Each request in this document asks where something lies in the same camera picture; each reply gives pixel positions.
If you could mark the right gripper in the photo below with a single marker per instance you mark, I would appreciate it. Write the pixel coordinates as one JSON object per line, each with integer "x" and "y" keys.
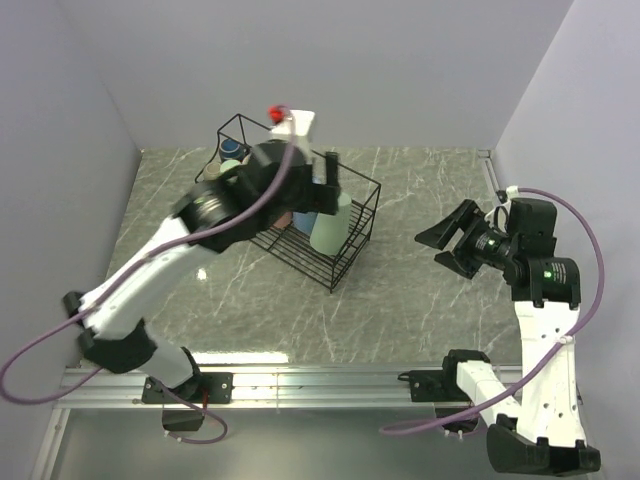
{"x": 464, "y": 216}

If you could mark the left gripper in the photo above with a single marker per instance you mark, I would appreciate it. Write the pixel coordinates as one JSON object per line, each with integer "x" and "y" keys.
{"x": 323, "y": 198}

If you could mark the blue plastic tumbler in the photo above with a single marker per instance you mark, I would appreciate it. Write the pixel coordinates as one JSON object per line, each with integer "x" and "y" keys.
{"x": 304, "y": 222}

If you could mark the salmon pink plastic tumbler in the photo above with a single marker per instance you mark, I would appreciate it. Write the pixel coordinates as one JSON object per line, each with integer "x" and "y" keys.
{"x": 284, "y": 221}

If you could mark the green tumbler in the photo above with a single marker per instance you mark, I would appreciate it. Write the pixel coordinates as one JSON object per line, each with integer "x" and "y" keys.
{"x": 331, "y": 231}
{"x": 229, "y": 165}

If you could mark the dark blue glazed mug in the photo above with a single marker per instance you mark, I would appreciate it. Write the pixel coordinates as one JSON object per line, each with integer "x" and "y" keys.
{"x": 230, "y": 149}

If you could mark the beige ceramic mug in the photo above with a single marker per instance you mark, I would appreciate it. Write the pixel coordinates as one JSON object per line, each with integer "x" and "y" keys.
{"x": 211, "y": 171}

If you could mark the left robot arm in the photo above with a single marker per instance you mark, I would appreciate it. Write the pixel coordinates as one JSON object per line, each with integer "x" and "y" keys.
{"x": 239, "y": 203}

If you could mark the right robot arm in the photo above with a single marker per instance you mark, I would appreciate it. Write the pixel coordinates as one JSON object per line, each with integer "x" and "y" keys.
{"x": 540, "y": 433}

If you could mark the black wire dish rack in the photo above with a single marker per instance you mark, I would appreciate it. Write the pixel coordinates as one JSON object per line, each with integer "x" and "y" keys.
{"x": 293, "y": 248}

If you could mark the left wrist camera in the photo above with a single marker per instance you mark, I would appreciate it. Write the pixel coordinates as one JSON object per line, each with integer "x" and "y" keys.
{"x": 292, "y": 125}

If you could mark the aluminium side rail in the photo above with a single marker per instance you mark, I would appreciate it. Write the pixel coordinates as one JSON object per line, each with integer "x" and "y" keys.
{"x": 484, "y": 157}

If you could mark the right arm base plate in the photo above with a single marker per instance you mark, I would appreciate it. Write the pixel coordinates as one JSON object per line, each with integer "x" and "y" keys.
{"x": 426, "y": 386}

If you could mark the aluminium mounting rail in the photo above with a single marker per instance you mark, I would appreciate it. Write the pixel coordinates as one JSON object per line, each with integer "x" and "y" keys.
{"x": 272, "y": 386}

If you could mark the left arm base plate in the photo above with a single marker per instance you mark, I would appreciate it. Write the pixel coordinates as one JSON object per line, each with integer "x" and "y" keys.
{"x": 209, "y": 387}

